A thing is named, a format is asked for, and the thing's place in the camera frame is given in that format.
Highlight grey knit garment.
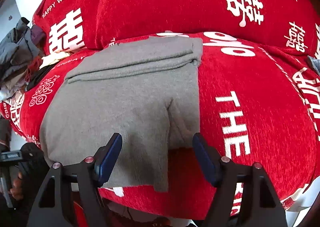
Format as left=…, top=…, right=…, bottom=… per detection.
left=40, top=36, right=203, bottom=192

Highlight red bedspread white lettering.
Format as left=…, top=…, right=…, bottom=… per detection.
left=1, top=32, right=319, bottom=219

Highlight red folded quilt white characters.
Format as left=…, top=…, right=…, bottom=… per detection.
left=33, top=0, right=319, bottom=56

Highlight grey clothes pile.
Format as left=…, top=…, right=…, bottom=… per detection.
left=1, top=17, right=46, bottom=101

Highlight cream cloth beside quilt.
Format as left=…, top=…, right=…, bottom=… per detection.
left=40, top=52, right=71, bottom=69

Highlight person's left hand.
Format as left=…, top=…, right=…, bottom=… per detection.
left=10, top=172, right=23, bottom=200

